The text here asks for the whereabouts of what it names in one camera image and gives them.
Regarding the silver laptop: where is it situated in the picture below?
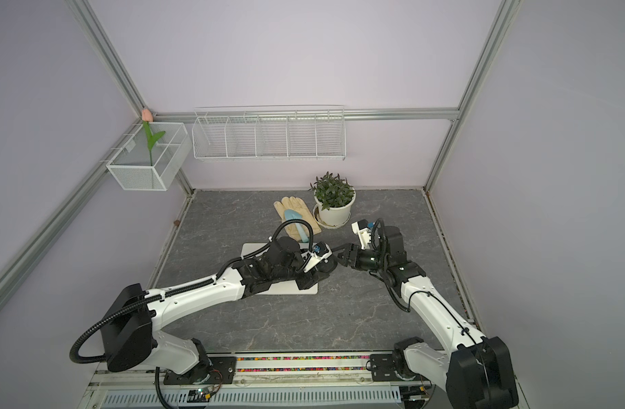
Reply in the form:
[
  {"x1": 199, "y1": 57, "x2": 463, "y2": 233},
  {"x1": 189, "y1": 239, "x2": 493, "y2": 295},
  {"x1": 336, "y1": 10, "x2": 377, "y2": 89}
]
[{"x1": 242, "y1": 243, "x2": 318, "y2": 296}]

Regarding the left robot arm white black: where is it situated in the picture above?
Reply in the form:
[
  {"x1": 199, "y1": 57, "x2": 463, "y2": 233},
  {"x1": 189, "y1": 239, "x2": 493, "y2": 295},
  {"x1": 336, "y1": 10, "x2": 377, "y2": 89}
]
[{"x1": 69, "y1": 222, "x2": 337, "y2": 374}]

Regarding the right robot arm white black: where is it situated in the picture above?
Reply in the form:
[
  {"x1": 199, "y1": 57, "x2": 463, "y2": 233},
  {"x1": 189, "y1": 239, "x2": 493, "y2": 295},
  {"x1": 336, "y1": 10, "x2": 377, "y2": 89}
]
[{"x1": 332, "y1": 219, "x2": 520, "y2": 408}]

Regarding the white plant pot saucer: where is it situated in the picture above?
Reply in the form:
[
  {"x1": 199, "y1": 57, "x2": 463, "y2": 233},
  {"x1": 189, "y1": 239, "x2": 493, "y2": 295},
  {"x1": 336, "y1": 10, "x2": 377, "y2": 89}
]
[{"x1": 312, "y1": 204, "x2": 351, "y2": 230}]

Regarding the white pot with green plant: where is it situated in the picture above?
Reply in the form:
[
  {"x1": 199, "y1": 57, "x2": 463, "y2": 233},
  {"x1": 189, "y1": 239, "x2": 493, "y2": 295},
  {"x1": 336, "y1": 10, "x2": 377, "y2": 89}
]
[{"x1": 311, "y1": 172, "x2": 356, "y2": 228}]

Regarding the light blue garden trowel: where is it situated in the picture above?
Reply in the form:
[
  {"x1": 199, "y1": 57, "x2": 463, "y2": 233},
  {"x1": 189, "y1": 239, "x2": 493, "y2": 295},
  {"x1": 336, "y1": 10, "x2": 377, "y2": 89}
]
[{"x1": 283, "y1": 209, "x2": 310, "y2": 243}]

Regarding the beige work glove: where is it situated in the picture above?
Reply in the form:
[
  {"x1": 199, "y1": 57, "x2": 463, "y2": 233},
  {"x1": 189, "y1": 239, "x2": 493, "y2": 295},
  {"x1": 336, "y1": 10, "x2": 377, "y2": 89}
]
[{"x1": 274, "y1": 196, "x2": 322, "y2": 242}]

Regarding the artificial pink tulip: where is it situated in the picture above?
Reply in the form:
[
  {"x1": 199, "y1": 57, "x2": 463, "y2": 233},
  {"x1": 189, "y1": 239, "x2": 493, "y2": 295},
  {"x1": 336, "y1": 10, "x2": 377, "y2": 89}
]
[{"x1": 141, "y1": 108, "x2": 166, "y2": 165}]

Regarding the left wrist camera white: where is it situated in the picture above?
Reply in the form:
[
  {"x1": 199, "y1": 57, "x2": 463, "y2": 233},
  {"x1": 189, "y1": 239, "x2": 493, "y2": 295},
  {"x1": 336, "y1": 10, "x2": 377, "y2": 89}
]
[{"x1": 303, "y1": 242, "x2": 332, "y2": 274}]

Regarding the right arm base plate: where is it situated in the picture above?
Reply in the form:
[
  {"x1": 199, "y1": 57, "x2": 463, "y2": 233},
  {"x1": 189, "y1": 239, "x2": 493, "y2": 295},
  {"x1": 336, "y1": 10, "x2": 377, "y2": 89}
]
[{"x1": 365, "y1": 352, "x2": 429, "y2": 383}]

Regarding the white wire wall shelf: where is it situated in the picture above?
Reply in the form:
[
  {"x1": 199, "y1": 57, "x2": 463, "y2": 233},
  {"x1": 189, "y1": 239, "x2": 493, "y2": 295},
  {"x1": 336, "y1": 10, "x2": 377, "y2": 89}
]
[{"x1": 192, "y1": 105, "x2": 346, "y2": 161}]

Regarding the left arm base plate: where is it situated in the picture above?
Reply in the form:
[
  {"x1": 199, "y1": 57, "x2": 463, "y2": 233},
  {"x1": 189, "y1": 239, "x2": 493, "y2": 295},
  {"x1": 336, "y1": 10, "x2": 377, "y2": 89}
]
[{"x1": 163, "y1": 355, "x2": 237, "y2": 386}]

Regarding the white mesh wall basket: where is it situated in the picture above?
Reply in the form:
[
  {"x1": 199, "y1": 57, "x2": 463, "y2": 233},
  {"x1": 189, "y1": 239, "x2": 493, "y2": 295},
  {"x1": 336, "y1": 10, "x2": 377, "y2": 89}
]
[{"x1": 106, "y1": 122, "x2": 192, "y2": 192}]

